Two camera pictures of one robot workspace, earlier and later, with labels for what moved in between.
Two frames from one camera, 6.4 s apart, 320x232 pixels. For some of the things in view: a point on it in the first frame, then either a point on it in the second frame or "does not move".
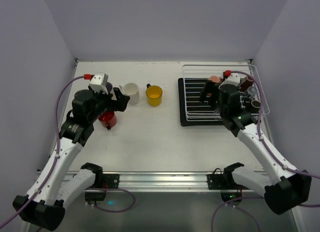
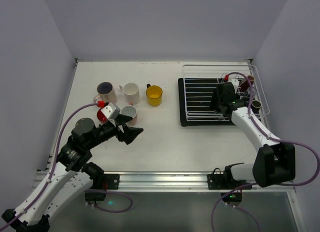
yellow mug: [154, 93] does not move
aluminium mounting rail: [163, 180] does not move
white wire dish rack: [253, 101] does not move
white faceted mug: [131, 90] does not move
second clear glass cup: [251, 92] does not move
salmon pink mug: [216, 79] -> [129, 111]
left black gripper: [113, 101] -> [121, 131]
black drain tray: [192, 112] does not move
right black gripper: [211, 91] -> [217, 108]
